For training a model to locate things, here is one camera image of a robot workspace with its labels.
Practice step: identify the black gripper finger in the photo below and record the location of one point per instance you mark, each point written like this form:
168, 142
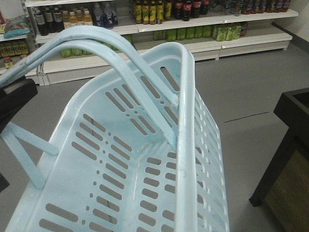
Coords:
13, 97

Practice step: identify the white store shelving unit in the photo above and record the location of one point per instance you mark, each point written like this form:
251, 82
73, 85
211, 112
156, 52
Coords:
262, 35

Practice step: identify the row of green bottles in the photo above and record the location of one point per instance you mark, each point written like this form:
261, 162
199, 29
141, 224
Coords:
218, 32

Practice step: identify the light blue plastic basket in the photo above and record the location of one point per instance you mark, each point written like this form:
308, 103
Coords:
135, 149

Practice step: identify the black wooden produce stand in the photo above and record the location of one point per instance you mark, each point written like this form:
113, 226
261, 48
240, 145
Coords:
284, 187

